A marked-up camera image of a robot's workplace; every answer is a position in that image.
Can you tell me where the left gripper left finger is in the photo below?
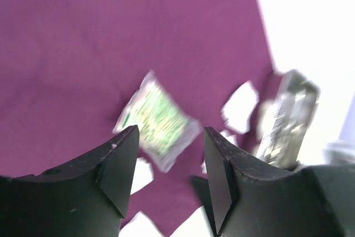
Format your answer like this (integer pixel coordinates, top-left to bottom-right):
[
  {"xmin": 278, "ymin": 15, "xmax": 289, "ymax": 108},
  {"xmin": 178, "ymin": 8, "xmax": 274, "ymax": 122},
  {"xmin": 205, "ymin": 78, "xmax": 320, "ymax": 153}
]
[{"xmin": 1, "ymin": 126, "xmax": 139, "ymax": 236}]

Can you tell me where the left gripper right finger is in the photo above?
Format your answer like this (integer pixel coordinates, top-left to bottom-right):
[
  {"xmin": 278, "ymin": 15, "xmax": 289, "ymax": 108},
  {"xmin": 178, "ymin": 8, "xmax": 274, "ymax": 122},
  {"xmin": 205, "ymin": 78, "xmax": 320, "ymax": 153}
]
[{"xmin": 204, "ymin": 127, "xmax": 354, "ymax": 236}]

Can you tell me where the white gauze pad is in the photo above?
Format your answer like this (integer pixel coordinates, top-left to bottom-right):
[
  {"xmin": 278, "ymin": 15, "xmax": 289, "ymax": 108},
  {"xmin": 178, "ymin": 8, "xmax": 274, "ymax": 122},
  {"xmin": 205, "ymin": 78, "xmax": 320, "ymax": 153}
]
[
  {"xmin": 171, "ymin": 206, "xmax": 213, "ymax": 237},
  {"xmin": 221, "ymin": 81, "xmax": 259, "ymax": 134},
  {"xmin": 118, "ymin": 211, "xmax": 163, "ymax": 237},
  {"xmin": 130, "ymin": 158, "xmax": 154, "ymax": 195},
  {"xmin": 201, "ymin": 130, "xmax": 237, "ymax": 174}
]

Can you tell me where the packaged gauze bag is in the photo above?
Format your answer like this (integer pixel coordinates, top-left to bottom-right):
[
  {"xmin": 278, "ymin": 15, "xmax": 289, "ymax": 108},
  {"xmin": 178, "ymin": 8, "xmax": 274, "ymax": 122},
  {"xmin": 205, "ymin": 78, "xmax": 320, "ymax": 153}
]
[{"xmin": 112, "ymin": 70, "xmax": 202, "ymax": 173}]

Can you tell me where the stainless steel tray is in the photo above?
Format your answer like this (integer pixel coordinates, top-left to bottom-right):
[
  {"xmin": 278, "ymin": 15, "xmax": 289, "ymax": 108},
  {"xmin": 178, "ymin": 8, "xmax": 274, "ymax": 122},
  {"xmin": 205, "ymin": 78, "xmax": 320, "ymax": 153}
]
[{"xmin": 255, "ymin": 69, "xmax": 320, "ymax": 169}]

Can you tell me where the purple cloth drape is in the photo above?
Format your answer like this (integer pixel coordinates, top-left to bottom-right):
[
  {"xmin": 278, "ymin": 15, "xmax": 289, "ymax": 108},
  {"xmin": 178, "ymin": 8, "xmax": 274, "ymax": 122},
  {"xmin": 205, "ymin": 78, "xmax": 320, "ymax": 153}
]
[{"xmin": 0, "ymin": 0, "xmax": 274, "ymax": 237}]

